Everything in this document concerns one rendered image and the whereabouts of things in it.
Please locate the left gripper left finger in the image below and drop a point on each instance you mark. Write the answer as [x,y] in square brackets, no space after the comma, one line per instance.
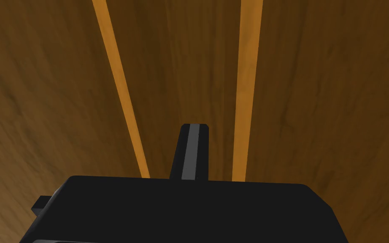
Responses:
[179,158]

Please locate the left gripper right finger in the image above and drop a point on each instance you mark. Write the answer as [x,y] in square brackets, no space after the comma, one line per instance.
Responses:
[200,155]

